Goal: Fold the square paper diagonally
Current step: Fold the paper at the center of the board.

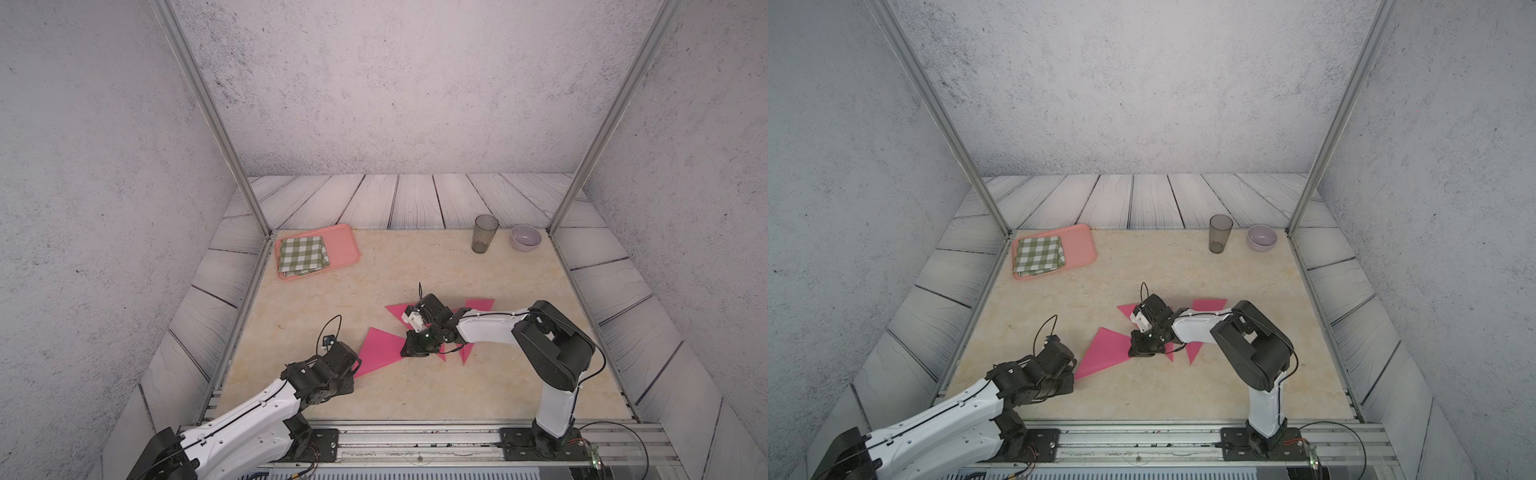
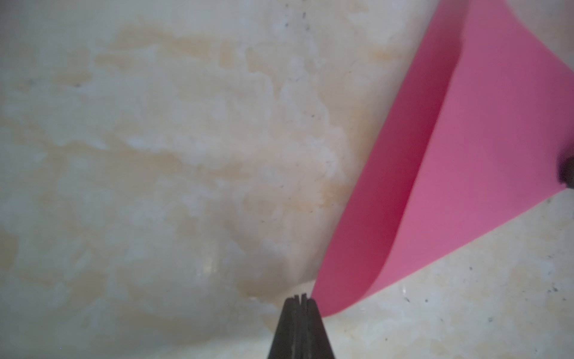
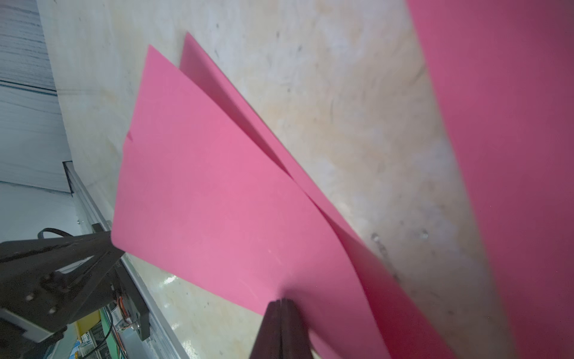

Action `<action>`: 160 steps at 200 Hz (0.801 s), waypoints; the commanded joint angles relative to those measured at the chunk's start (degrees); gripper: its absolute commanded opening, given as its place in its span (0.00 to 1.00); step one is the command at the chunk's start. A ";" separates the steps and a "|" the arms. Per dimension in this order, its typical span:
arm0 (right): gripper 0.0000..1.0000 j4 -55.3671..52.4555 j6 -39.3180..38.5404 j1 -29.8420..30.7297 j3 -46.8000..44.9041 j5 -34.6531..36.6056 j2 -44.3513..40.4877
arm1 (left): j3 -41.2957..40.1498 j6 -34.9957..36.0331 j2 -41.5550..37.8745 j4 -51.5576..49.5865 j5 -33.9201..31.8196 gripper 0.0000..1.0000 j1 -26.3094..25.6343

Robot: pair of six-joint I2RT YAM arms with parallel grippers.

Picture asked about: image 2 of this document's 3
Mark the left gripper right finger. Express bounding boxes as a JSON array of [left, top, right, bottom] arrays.
[[300, 294, 335, 359]]

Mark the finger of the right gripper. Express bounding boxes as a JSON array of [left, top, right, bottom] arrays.
[[558, 156, 574, 188]]

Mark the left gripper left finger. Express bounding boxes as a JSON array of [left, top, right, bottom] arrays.
[[268, 296, 303, 359]]

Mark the pink paper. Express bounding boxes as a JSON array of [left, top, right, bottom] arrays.
[[312, 1, 573, 316]]

